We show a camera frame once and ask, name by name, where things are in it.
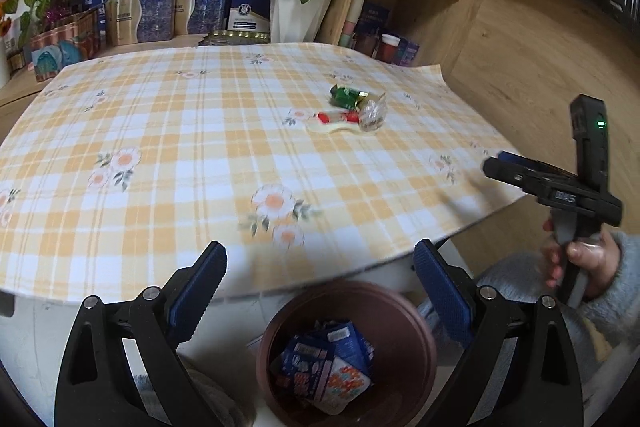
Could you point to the patterned storage basket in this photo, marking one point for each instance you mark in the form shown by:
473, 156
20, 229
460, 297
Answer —
60, 52

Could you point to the large dark blue carton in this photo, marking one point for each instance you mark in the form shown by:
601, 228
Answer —
350, 344

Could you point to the stack of pastel cups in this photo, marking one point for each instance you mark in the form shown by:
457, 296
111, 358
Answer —
352, 19

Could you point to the green candy wrapper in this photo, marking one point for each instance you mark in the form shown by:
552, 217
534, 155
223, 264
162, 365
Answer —
345, 96

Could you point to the person's right hand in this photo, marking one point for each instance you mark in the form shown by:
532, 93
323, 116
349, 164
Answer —
595, 257

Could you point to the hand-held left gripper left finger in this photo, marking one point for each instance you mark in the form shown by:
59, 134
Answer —
197, 287

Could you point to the small purple flowers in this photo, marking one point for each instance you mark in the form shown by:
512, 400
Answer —
59, 14

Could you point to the low wooden cabinet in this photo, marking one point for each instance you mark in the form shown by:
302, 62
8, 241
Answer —
20, 89

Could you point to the red cup with white lid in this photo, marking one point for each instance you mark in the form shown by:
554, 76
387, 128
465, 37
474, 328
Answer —
390, 49

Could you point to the dark blue shelf box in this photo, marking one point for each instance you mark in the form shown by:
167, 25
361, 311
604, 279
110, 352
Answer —
375, 19

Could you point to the red-capped clear tube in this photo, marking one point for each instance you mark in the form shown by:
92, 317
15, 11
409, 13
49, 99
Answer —
337, 116

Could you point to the person's right forearm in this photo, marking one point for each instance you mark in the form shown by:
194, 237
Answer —
625, 287

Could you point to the white faceted vase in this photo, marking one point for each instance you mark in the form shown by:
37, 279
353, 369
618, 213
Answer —
300, 17

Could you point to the gold ornate tray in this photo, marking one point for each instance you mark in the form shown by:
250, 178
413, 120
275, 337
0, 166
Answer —
235, 38

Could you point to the white packet with orange print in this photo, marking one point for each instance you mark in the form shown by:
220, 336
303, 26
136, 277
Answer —
340, 384

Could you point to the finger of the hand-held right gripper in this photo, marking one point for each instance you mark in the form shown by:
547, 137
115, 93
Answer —
525, 166
502, 174

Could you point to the white red wrapper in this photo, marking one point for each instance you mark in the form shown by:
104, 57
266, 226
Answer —
335, 128

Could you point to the blue white emblem box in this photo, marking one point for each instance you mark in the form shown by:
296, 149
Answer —
247, 7

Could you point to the brown plastic bin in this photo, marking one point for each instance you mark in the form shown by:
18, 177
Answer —
400, 332

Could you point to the gold and blue gift box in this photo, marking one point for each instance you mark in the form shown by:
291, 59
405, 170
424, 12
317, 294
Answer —
140, 18
202, 12

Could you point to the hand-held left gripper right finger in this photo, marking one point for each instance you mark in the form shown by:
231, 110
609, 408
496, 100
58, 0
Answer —
442, 289

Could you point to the yellow plaid floral tablecloth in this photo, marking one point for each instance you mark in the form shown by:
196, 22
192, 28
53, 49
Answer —
200, 147

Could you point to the clear plastic wrapper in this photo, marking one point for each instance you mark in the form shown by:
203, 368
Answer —
372, 114

